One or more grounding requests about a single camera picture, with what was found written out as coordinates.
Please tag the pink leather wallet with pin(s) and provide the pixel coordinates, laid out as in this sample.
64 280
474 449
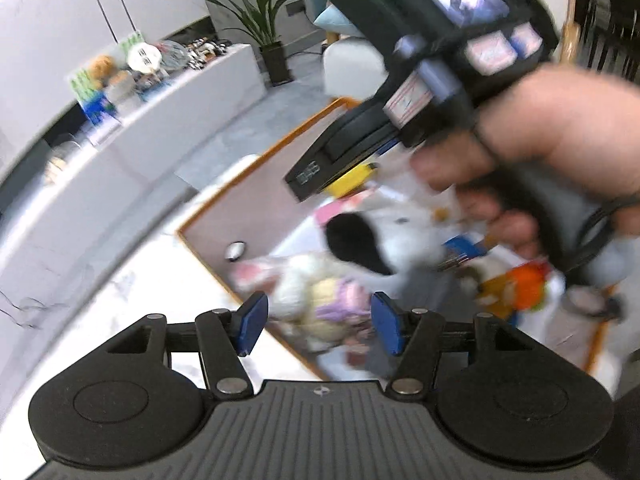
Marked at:
340 210

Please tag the white marble tv stand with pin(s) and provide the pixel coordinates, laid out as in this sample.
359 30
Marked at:
190 110

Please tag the decorative glass plate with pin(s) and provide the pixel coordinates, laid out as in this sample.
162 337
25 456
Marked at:
172 55

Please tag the dark dining chair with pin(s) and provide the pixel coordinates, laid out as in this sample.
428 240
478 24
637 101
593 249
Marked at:
615 20

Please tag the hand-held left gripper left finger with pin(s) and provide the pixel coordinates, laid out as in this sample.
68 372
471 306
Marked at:
252 322

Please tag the brown teddy bear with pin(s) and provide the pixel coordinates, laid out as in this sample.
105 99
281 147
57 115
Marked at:
102 67

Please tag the orange cardboard storage box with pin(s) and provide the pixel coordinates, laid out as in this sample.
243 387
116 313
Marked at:
235 215

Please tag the white plush dog black ear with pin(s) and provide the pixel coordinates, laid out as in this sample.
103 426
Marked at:
405 240

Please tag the yellow soft item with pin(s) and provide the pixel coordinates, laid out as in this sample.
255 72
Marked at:
350 180

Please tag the round white paper fan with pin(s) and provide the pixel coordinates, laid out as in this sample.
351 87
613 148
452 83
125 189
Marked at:
143 57

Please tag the red panda sailor plush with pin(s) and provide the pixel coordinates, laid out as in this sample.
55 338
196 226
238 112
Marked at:
520 285

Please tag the white armchair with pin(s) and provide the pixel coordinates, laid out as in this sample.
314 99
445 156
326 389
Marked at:
350 65

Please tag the person's right hand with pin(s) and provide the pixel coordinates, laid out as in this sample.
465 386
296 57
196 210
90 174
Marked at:
560 120

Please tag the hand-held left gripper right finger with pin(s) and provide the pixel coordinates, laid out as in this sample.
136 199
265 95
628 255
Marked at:
387 322

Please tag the crocheted white rabbit plush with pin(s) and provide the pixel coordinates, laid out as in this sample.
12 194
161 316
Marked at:
300 280

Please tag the blue white tissue packet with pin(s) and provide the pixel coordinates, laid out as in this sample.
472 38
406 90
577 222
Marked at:
465 247

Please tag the potted plant black pot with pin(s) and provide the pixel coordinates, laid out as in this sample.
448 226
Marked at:
277 62

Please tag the black wall outlet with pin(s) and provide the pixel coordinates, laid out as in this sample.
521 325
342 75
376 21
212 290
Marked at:
294 7

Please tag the light blue cushion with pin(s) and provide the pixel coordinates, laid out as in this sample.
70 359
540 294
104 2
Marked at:
332 20

